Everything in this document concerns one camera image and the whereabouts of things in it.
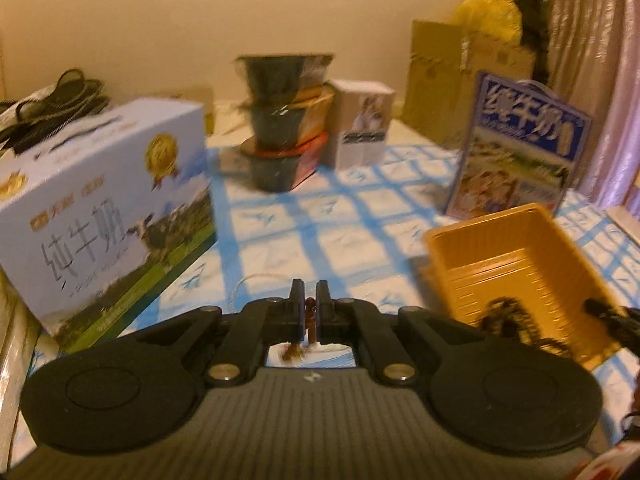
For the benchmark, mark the yellow plastic bag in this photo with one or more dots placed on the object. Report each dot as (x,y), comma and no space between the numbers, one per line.
(487,17)

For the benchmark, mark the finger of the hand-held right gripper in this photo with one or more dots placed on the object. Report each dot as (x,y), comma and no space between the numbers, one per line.
(622,322)

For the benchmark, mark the brown cardboard box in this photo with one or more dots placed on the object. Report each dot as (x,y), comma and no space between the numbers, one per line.
(440,80)

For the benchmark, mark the wooden furniture piece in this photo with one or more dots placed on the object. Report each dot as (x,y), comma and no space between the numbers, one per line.
(625,222)

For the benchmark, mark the red white patterned clothing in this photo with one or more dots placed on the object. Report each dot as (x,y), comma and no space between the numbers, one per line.
(610,462)

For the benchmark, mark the small white printed box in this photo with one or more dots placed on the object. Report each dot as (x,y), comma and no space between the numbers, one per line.
(360,125)

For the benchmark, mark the yellow plastic tray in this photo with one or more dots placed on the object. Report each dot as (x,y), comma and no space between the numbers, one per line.
(500,260)

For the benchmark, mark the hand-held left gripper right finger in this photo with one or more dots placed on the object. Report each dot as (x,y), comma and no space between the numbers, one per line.
(322,310)

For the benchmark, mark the black bowl with yellow label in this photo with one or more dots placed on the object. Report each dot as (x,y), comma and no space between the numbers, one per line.
(285,117)

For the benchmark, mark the pink patterned curtain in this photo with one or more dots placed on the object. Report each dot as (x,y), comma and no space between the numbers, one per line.
(595,60)

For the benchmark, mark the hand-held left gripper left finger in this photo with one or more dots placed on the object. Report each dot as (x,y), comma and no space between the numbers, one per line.
(298,310)

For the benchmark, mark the blue checked tablecloth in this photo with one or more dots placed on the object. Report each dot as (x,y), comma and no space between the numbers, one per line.
(325,230)

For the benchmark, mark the blue milk carton box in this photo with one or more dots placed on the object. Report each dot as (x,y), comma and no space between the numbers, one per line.
(520,150)

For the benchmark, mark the white milk box with cow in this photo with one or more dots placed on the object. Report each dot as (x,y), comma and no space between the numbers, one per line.
(100,210)

